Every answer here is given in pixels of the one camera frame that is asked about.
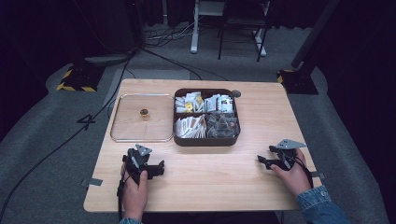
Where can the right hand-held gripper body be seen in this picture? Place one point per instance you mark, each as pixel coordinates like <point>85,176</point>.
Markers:
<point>288,152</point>

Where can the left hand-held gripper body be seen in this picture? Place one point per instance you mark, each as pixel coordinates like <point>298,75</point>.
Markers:
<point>136,161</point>

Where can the person's right hand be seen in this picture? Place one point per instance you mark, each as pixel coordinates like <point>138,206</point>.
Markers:
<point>294,180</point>

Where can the person's left hand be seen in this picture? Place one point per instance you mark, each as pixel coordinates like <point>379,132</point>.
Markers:
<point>134,196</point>

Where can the clear lid with gold knob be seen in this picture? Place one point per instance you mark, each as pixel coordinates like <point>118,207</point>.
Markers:
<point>134,124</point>

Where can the grey tape piece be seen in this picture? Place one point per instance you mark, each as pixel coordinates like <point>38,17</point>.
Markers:
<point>317,175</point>
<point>95,182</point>

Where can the pile of white brown sachets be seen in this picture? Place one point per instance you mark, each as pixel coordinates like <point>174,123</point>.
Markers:
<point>190,127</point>

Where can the brown divided box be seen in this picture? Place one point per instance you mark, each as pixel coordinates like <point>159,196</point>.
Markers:
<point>205,142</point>

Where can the pile of clear pyramid tea bags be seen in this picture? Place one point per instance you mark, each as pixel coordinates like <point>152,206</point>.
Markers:
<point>222,125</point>

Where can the pile of white yellow packets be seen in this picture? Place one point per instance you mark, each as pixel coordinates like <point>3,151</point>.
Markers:
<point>190,103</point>

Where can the black yellow striped stand base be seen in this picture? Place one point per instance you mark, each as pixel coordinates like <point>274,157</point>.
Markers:
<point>297,82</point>
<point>81,79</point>

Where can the grey round table grommet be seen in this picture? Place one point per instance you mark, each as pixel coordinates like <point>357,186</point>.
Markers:
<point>236,93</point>

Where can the pile of white dark-printed packets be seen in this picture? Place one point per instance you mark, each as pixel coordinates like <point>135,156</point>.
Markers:
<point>219,103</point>

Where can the grey slanted pole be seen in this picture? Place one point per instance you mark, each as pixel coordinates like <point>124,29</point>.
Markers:
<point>314,34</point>

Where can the black metal chair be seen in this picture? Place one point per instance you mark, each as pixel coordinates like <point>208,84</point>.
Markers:
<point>241,21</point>

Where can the white desk frame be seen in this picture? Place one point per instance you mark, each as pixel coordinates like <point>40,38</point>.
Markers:
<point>195,34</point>

